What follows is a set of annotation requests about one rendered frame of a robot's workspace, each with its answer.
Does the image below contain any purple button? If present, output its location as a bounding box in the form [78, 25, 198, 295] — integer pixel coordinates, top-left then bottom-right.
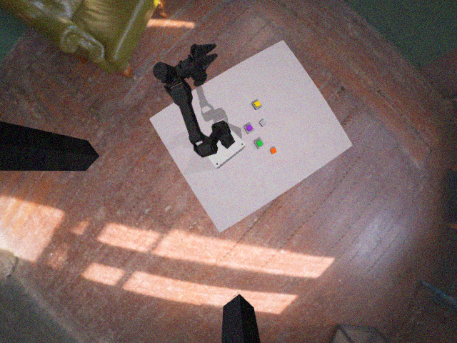
[244, 124, 255, 134]

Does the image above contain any green button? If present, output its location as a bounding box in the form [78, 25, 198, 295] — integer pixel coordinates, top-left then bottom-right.
[254, 139, 264, 149]

